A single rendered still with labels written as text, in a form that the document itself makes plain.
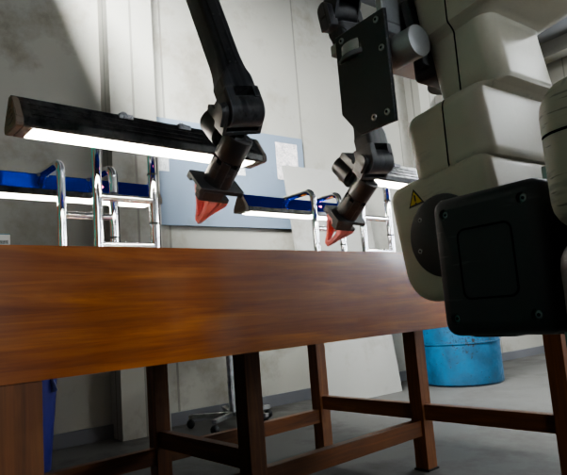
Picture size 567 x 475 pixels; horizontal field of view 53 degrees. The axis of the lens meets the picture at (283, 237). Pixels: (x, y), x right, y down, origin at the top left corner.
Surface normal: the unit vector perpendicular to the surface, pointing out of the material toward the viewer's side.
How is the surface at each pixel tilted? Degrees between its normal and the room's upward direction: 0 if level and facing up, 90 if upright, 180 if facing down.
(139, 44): 90
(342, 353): 83
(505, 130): 82
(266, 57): 90
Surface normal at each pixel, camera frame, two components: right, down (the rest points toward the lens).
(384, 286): 0.65, -0.15
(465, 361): -0.21, -0.11
